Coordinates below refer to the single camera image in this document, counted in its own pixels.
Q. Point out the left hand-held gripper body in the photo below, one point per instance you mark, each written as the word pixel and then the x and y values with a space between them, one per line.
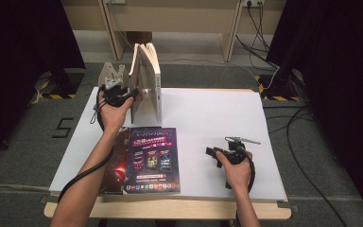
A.
pixel 113 94

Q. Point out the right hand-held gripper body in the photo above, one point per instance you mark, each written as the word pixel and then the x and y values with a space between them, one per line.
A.
pixel 234 154

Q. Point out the purple paperback book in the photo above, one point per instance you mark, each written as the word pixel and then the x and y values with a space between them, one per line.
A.
pixel 137 82
pixel 152 157

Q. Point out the thick white patterned book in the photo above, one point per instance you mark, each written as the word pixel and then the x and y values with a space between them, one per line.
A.
pixel 157 94

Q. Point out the dark brown glossy magazine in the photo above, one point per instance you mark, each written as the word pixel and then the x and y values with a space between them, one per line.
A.
pixel 118 170

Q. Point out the person's right hand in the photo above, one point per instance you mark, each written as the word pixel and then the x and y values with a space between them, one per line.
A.
pixel 239 175

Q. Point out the person's left hand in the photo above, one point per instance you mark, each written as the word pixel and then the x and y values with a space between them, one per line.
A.
pixel 113 118

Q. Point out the black stand base striped tape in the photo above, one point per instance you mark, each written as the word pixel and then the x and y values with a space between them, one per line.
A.
pixel 63 83
pixel 280 85

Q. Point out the light wooden table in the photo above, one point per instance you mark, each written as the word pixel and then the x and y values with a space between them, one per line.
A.
pixel 170 209

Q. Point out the beige wooden background desk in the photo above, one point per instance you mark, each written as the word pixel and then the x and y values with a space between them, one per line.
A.
pixel 176 15

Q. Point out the black curtain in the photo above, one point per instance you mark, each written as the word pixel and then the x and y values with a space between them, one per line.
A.
pixel 12 63
pixel 343 78

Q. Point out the white wall socket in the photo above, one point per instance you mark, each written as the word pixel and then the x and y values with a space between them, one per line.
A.
pixel 116 1
pixel 253 2

